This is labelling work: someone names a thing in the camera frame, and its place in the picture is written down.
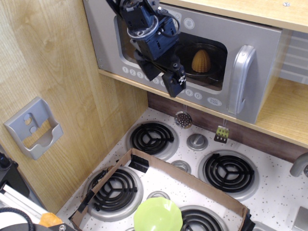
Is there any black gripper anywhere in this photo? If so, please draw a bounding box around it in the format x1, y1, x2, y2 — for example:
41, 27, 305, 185
129, 14, 186, 98

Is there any grey toy microwave door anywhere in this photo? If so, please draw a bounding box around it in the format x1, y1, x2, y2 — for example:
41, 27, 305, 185
84, 0, 287, 123

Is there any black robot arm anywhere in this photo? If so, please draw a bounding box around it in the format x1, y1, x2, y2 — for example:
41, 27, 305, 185
107, 0, 186, 98

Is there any yellow toy corn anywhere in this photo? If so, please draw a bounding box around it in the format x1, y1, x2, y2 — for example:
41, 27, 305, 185
192, 49, 211, 73

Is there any steel pot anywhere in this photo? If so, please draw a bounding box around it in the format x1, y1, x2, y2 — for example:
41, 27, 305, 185
176, 43, 227, 90

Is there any hanging metal strainer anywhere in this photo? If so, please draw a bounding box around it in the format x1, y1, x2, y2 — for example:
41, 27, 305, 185
174, 105, 193, 129

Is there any grey stove knob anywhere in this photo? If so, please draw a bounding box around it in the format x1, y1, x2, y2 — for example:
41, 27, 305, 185
186, 134, 208, 151

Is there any brown cardboard barrier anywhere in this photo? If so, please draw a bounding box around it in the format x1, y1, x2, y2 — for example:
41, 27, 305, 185
69, 148, 255, 231

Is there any small silver stove knob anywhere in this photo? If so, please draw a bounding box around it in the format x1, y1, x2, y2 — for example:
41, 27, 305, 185
171, 160, 191, 174

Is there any back right stove burner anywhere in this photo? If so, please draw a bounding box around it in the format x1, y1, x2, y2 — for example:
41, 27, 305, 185
197, 150, 260, 202

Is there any front silver stove knob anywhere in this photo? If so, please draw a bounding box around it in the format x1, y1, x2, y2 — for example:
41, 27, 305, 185
147, 191, 170, 200

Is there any front left stove burner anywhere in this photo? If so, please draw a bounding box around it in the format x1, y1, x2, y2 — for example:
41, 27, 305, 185
88, 167, 143, 222

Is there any green plastic plate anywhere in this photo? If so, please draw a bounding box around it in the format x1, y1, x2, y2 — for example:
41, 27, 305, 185
133, 197, 183, 231

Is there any front right stove burner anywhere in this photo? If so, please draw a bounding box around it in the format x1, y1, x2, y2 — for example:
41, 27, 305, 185
180, 205, 229, 231

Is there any grey faucet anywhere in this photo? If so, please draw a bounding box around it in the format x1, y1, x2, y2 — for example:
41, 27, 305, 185
290, 153, 308, 177

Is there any orange toy food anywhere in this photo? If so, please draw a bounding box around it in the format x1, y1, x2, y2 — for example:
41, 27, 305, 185
38, 212, 63, 227

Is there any black device at left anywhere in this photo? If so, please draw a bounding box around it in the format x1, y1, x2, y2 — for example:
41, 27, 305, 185
0, 153, 30, 197

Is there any grey wall phone holder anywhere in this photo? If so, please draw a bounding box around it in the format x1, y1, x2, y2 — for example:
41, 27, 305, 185
4, 97, 64, 160

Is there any black cable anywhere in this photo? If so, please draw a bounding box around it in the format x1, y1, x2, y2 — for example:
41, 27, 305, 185
0, 206, 34, 231

